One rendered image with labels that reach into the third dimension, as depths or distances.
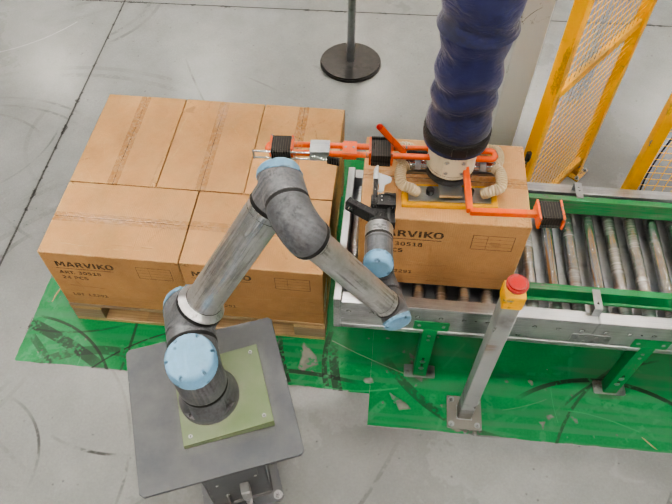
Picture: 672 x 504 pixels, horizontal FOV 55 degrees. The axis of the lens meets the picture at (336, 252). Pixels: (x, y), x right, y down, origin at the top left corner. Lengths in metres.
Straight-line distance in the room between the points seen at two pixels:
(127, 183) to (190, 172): 0.28
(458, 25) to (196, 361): 1.18
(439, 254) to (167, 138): 1.47
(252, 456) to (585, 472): 1.50
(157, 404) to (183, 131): 1.50
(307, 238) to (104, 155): 1.81
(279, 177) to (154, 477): 1.00
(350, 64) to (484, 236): 2.29
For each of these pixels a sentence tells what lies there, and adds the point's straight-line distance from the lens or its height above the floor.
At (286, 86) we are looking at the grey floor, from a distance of 4.25.
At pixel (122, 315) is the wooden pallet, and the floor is 0.02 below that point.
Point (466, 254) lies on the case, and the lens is 2.41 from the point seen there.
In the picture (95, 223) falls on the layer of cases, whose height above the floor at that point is 0.54.
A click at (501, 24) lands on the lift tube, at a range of 1.85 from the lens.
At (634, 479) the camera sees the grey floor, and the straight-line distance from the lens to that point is 3.06.
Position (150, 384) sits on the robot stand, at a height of 0.75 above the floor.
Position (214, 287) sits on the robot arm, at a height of 1.16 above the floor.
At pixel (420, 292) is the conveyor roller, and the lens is 2.56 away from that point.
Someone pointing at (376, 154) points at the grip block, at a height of 1.10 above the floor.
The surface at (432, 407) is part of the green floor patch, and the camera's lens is 2.94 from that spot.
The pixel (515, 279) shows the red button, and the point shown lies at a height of 1.04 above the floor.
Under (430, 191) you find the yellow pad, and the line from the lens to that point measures 2.28.
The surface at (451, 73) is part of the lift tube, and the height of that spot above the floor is 1.48.
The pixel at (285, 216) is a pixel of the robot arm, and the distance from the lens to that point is 1.54.
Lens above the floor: 2.69
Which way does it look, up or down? 54 degrees down
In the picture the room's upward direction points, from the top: straight up
